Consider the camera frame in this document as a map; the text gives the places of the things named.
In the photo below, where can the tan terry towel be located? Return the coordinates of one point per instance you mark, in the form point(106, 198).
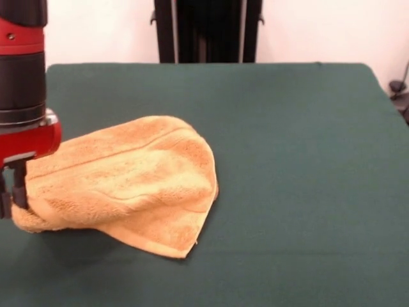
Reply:
point(128, 176)

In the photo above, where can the small black round object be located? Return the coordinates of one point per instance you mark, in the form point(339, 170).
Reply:
point(396, 86)

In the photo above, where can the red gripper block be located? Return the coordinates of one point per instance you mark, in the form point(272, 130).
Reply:
point(28, 142)

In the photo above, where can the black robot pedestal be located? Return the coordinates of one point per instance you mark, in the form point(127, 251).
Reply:
point(207, 32)

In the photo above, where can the dark green table cloth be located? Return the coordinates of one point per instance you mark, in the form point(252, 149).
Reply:
point(287, 192)

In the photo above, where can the black floor object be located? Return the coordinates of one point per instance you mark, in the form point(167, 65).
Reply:
point(405, 112)

